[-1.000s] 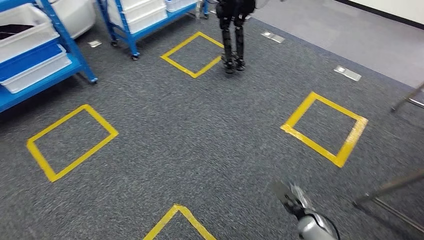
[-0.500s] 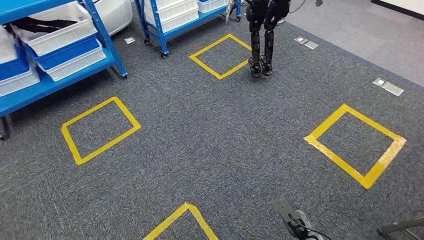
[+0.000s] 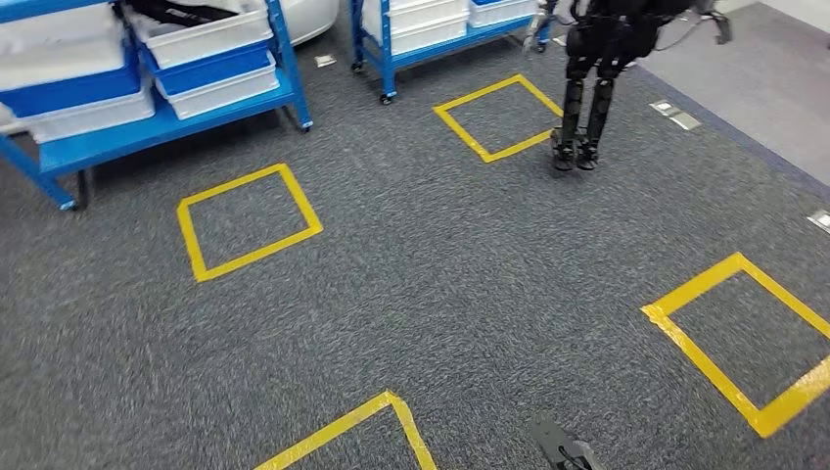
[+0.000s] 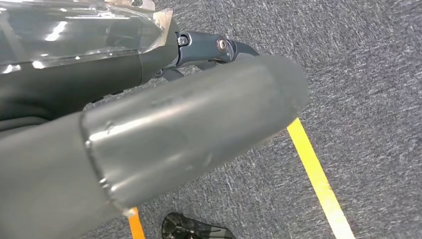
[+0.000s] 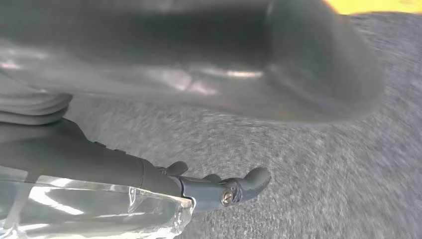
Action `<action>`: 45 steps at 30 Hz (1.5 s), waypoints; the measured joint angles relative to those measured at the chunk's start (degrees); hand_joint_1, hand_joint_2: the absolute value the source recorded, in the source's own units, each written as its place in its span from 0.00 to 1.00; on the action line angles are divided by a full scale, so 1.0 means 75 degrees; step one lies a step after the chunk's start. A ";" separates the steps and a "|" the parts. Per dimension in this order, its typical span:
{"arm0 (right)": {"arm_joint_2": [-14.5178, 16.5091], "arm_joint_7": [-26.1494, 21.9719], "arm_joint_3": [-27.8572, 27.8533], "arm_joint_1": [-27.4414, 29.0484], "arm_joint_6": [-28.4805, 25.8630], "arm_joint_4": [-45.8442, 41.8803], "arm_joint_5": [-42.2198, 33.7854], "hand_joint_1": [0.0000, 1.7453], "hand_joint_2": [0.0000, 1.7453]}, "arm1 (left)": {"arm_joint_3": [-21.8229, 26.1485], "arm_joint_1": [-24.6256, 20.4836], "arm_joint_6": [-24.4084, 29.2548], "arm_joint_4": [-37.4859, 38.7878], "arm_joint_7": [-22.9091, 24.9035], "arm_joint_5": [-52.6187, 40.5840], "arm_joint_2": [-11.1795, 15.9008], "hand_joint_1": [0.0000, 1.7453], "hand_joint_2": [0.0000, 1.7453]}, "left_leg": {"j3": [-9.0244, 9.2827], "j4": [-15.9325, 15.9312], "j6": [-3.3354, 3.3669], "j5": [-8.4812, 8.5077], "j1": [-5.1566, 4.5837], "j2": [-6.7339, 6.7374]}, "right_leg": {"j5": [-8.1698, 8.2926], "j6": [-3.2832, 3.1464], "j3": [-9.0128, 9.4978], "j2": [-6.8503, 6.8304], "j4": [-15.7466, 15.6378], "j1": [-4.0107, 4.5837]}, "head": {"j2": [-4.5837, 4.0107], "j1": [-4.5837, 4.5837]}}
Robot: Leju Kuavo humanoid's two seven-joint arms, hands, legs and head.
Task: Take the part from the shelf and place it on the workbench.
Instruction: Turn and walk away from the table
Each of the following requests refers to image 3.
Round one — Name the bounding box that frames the black plastic parts pile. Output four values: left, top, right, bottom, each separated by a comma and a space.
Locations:
125, 0, 245, 29

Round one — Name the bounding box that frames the blue steel shelf rack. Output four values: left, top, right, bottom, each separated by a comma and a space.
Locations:
0, 0, 314, 212
348, 0, 552, 107

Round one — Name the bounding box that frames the white plastic bin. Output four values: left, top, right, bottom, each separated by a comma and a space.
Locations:
122, 0, 274, 71
466, 0, 540, 29
0, 3, 129, 92
155, 55, 282, 122
360, 0, 470, 40
0, 77, 158, 146
388, 16, 472, 57

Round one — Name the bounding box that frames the yellow floor tape square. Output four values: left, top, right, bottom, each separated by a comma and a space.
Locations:
175, 161, 324, 284
641, 251, 830, 440
432, 72, 566, 165

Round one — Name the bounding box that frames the black humanoid robot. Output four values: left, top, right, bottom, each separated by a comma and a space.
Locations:
523, 0, 735, 174

